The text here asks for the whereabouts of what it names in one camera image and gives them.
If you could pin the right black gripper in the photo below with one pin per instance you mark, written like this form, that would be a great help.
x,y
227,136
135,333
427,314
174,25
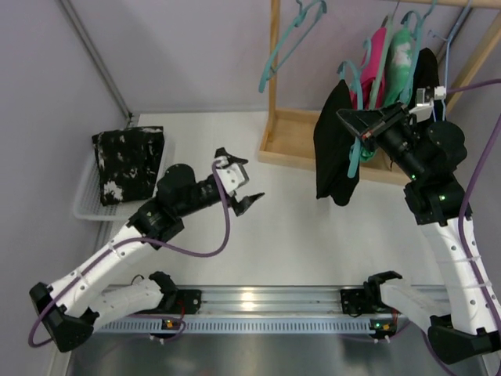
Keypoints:
x,y
383,128

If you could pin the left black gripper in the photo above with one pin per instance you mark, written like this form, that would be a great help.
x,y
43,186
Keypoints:
x,y
231,197

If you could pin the teal hanger with black trousers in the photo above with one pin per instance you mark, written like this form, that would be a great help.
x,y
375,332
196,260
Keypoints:
x,y
352,121

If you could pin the black trousers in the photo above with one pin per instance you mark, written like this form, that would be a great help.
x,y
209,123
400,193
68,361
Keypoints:
x,y
426,74
332,144

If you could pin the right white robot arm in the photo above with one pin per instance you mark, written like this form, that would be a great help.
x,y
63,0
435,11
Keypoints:
x,y
470,325

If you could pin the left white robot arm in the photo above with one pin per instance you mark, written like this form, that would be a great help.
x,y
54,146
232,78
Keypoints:
x,y
71,309

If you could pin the grey-green hanger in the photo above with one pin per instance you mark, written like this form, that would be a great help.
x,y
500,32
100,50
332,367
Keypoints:
x,y
387,28

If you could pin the teal hanger with green trousers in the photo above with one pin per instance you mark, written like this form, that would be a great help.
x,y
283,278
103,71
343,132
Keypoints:
x,y
413,22

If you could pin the pink trousers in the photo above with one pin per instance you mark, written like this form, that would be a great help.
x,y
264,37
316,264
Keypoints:
x,y
370,71

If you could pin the black trousers on blue hanger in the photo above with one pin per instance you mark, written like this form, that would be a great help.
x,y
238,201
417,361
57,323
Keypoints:
x,y
426,74

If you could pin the green patterned trousers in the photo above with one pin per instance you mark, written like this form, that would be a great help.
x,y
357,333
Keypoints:
x,y
397,66

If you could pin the light blue hanger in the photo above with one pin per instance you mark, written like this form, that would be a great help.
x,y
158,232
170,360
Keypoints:
x,y
449,39

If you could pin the empty teal hanger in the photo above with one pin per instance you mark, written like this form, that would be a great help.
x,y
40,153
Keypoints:
x,y
283,45

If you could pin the wooden clothes rack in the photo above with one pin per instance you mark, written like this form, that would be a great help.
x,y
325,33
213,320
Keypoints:
x,y
288,136

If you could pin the black white patterned garment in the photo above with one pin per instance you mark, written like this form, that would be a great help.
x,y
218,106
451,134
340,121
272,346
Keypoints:
x,y
128,162

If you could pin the white plastic basket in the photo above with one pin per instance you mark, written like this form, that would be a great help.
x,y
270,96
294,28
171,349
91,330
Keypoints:
x,y
87,203

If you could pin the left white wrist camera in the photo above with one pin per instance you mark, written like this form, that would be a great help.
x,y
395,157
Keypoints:
x,y
232,178

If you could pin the aluminium mounting rail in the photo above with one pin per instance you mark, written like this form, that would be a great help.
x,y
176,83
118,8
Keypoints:
x,y
271,300

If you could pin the grey slotted cable duct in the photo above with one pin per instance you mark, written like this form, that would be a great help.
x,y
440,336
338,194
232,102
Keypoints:
x,y
275,325

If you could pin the aluminium corner post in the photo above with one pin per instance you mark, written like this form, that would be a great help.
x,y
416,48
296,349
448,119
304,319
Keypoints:
x,y
76,24

